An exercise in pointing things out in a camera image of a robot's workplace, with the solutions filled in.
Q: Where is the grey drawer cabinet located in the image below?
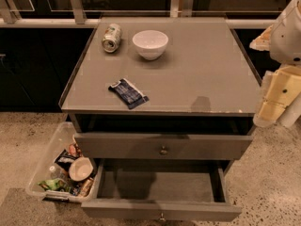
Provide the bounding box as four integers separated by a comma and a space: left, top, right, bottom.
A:
58, 16, 262, 136

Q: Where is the blue snack packet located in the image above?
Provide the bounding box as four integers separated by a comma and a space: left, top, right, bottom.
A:
108, 78, 149, 109

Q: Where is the black snack bag in bin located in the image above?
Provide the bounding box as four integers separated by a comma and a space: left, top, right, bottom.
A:
55, 150, 76, 171

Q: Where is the green white soda can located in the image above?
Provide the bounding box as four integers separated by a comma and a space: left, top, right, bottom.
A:
102, 24, 122, 53

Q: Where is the clear plastic bottle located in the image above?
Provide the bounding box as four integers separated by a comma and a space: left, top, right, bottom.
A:
49, 166, 68, 181

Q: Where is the white bowl in bin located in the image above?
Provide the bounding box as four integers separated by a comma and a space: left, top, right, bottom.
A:
69, 157, 93, 182

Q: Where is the green snack bag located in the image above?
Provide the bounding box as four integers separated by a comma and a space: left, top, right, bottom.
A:
38, 178, 71, 192

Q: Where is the white ceramic bowl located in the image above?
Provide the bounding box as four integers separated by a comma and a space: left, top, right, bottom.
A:
133, 30, 168, 60

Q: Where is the grey drawer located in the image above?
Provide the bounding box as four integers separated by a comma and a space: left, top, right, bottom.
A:
74, 133, 252, 160
82, 159, 242, 221

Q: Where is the brown can in bin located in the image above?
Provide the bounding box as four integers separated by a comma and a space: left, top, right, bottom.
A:
78, 178, 94, 197

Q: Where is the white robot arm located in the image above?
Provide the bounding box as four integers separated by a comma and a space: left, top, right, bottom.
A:
249, 0, 301, 127

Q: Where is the metal railing with glass panels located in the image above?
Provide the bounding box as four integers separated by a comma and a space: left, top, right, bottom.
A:
1, 0, 292, 24

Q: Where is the clear plastic storage bin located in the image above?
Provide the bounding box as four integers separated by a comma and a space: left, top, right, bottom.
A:
25, 121, 100, 203

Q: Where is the red snack packet in bin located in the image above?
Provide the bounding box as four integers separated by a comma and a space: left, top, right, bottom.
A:
69, 143, 83, 158

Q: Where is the white pole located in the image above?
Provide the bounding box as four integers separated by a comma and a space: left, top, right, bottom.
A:
278, 93, 301, 128

